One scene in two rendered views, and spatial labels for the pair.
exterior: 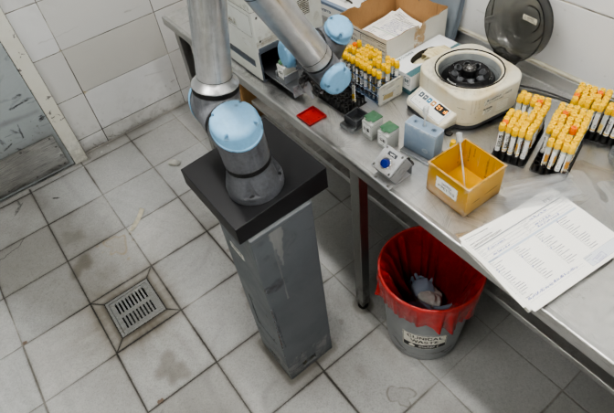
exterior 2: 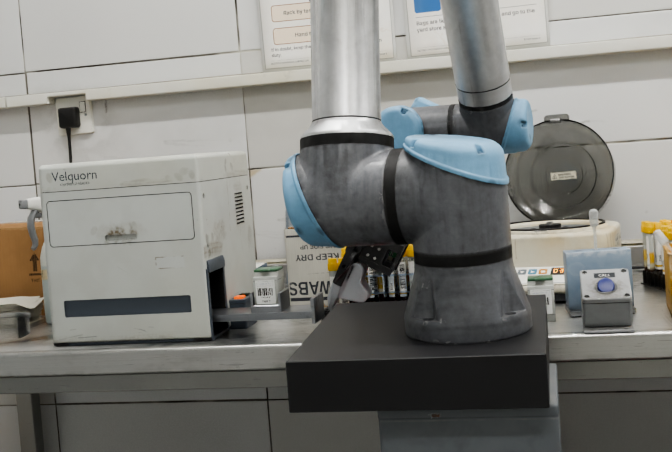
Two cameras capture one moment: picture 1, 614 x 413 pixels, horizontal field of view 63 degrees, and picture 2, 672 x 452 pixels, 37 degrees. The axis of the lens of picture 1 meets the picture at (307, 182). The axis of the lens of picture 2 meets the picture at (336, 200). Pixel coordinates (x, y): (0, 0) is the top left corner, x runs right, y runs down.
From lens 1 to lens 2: 1.31 m
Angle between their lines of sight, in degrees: 59
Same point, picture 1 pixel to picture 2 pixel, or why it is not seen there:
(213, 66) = (373, 78)
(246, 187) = (501, 288)
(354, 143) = not seen: hidden behind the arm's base
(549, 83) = not seen: hidden behind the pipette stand
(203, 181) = (364, 353)
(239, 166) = (494, 226)
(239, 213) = (511, 345)
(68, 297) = not seen: outside the picture
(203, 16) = not seen: outside the picture
